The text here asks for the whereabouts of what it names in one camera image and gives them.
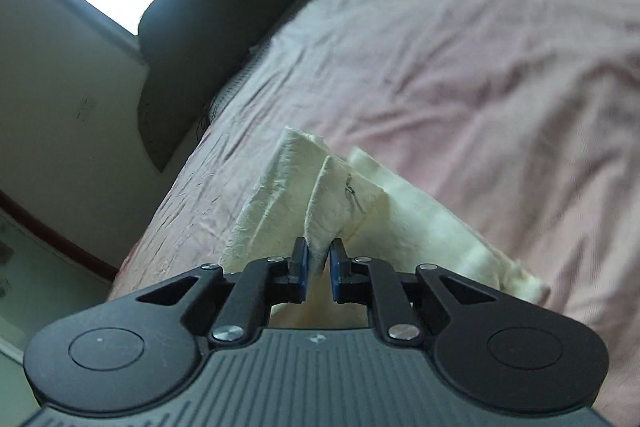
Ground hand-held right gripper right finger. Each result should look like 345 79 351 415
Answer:
327 238 502 348

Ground cream white pants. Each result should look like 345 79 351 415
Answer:
217 125 551 333

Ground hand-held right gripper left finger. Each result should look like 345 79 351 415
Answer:
135 238 310 348

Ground glass wardrobe with brown frame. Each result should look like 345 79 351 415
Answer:
0 189 121 360

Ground pink bed sheet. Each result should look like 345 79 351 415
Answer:
107 0 640 427

